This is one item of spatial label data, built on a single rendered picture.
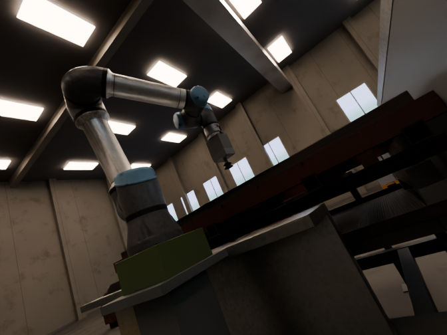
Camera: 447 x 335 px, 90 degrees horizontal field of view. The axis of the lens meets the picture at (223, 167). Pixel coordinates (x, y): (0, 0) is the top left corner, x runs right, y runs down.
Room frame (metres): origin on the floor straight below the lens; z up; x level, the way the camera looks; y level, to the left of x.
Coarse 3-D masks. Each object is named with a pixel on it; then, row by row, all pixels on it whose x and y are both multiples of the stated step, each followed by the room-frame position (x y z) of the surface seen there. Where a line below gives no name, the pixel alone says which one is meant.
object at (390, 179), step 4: (380, 156) 6.71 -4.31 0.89; (384, 156) 6.42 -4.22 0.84; (388, 156) 6.39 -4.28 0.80; (380, 160) 6.49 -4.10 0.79; (384, 176) 6.56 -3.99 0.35; (388, 176) 6.52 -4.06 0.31; (392, 176) 6.48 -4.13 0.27; (380, 180) 6.63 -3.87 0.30; (384, 180) 6.59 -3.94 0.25; (388, 180) 6.55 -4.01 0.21; (392, 180) 6.51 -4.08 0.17; (396, 180) 6.46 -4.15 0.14; (380, 184) 6.65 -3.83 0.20; (384, 184) 6.61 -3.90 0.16; (388, 184) 6.56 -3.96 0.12; (384, 188) 6.63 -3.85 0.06
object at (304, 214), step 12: (324, 204) 0.72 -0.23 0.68; (300, 216) 0.61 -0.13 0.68; (312, 216) 0.57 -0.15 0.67; (324, 216) 0.66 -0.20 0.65; (264, 228) 0.81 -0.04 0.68; (276, 228) 0.60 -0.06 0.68; (288, 228) 0.58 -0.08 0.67; (300, 228) 0.57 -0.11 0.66; (240, 240) 0.74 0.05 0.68; (252, 240) 0.64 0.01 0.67; (264, 240) 0.62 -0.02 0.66; (276, 240) 0.61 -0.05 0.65; (228, 252) 0.69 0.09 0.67; (240, 252) 0.67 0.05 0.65; (96, 300) 1.12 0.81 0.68; (108, 300) 1.06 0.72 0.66
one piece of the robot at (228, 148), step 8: (216, 136) 0.90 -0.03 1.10; (224, 136) 0.93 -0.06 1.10; (208, 144) 0.94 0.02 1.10; (216, 144) 0.92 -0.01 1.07; (224, 144) 0.91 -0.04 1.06; (216, 152) 0.93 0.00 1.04; (224, 152) 0.90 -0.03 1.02; (232, 152) 0.93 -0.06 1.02; (216, 160) 0.94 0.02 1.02; (224, 160) 0.94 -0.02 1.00
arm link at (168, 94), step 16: (64, 80) 0.56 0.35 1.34; (80, 80) 0.56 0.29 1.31; (96, 80) 0.57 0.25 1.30; (112, 80) 0.60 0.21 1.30; (128, 80) 0.62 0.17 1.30; (144, 80) 0.65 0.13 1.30; (80, 96) 0.59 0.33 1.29; (96, 96) 0.61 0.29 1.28; (128, 96) 0.65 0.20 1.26; (144, 96) 0.66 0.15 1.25; (160, 96) 0.68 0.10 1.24; (176, 96) 0.71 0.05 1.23; (192, 96) 0.73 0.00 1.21; (208, 96) 0.75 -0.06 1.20; (192, 112) 0.79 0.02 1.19
